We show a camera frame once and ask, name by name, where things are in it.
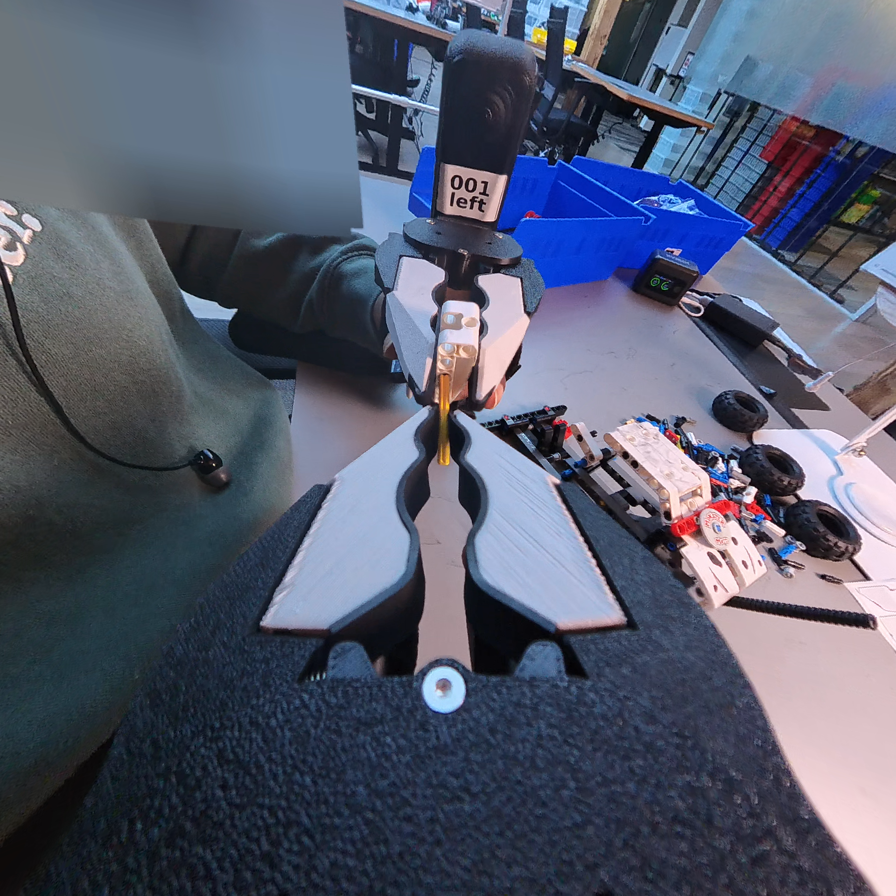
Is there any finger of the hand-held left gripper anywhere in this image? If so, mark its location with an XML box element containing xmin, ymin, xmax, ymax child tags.
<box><xmin>469</xmin><ymin>273</ymin><xmax>533</xmax><ymax>411</ymax></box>
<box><xmin>385</xmin><ymin>255</ymin><xmax>449</xmax><ymax>407</ymax></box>

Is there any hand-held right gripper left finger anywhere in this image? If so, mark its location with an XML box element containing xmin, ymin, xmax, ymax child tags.
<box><xmin>259</xmin><ymin>406</ymin><xmax>438</xmax><ymax>638</ymax></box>

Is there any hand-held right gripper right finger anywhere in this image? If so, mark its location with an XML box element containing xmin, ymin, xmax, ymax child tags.
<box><xmin>451</xmin><ymin>406</ymin><xmax>630</xmax><ymax>634</ymax></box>

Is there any white toy building beam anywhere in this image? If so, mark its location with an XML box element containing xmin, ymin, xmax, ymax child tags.
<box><xmin>434</xmin><ymin>301</ymin><xmax>484</xmax><ymax>404</ymax></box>

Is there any grey desk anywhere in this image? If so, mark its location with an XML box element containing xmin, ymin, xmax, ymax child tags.
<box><xmin>178</xmin><ymin>171</ymin><xmax>896</xmax><ymax>896</ymax></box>

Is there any background wooden desk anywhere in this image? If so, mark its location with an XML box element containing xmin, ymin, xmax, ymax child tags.
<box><xmin>567</xmin><ymin>59</ymin><xmax>717</xmax><ymax>169</ymax></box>
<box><xmin>343</xmin><ymin>0</ymin><xmax>457</xmax><ymax>176</ymax></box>

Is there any black office chair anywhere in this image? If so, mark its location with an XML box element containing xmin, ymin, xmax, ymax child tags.
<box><xmin>528</xmin><ymin>7</ymin><xmax>611</xmax><ymax>163</ymax></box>

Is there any white and black toy truck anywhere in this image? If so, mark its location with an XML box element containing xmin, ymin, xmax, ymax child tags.
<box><xmin>483</xmin><ymin>405</ymin><xmax>771</xmax><ymax>610</ymax></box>

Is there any black charger with green display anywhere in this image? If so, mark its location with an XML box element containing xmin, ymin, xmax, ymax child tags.
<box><xmin>633</xmin><ymin>250</ymin><xmax>701</xmax><ymax>308</ymax></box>

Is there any pile of small toy parts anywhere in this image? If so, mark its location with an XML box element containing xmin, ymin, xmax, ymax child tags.
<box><xmin>637</xmin><ymin>413</ymin><xmax>814</xmax><ymax>579</ymax></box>

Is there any black power adapter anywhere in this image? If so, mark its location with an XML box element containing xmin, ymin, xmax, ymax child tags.
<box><xmin>700</xmin><ymin>294</ymin><xmax>780</xmax><ymax>348</ymax></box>

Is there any black toy tyre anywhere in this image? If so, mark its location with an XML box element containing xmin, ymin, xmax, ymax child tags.
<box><xmin>784</xmin><ymin>499</ymin><xmax>862</xmax><ymax>561</ymax></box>
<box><xmin>738</xmin><ymin>444</ymin><xmax>806</xmax><ymax>497</ymax></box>
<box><xmin>713</xmin><ymin>390</ymin><xmax>770</xmax><ymax>434</ymax></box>

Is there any person's green hoodie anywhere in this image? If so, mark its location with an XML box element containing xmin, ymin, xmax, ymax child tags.
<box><xmin>0</xmin><ymin>199</ymin><xmax>295</xmax><ymax>835</ymax></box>

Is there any white stand base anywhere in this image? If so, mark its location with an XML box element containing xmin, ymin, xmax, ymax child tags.
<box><xmin>752</xmin><ymin>428</ymin><xmax>896</xmax><ymax>582</ymax></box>

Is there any printed instruction sheet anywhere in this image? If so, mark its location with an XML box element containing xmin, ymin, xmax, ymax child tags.
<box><xmin>843</xmin><ymin>577</ymin><xmax>896</xmax><ymax>652</ymax></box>

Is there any clear acrylic rod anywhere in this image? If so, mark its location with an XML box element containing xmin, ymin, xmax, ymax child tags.
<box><xmin>805</xmin><ymin>353</ymin><xmax>896</xmax><ymax>392</ymax></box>

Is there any white side table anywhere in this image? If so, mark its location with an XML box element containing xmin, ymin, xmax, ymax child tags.
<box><xmin>861</xmin><ymin>241</ymin><xmax>896</xmax><ymax>330</ymax></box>

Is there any wooden post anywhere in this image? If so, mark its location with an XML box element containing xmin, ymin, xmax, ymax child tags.
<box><xmin>580</xmin><ymin>0</ymin><xmax>626</xmax><ymax>70</ymax></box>

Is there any black hoodie drawstring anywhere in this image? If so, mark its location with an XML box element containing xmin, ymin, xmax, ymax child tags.
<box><xmin>0</xmin><ymin>266</ymin><xmax>232</xmax><ymax>491</ymax></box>

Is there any black ribbed toy hose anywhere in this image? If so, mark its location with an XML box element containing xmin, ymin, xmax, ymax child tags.
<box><xmin>724</xmin><ymin>595</ymin><xmax>878</xmax><ymax>630</ymax></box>

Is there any black adapter cable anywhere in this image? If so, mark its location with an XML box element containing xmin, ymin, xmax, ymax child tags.
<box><xmin>766</xmin><ymin>329</ymin><xmax>824</xmax><ymax>376</ymax></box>

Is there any wire shelf rack with bins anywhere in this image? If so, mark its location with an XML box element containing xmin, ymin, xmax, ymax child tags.
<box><xmin>693</xmin><ymin>91</ymin><xmax>896</xmax><ymax>295</ymax></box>

